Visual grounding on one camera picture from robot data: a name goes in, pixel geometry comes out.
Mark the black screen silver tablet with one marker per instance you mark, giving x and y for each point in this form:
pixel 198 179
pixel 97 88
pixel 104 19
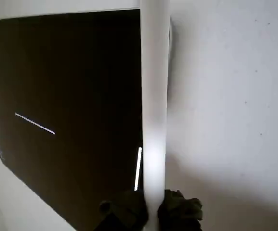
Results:
pixel 81 72

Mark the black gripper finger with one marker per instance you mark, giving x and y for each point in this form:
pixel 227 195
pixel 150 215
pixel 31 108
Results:
pixel 179 211
pixel 126 211

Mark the white stylus pencil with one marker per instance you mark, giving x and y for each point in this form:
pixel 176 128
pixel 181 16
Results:
pixel 154 96

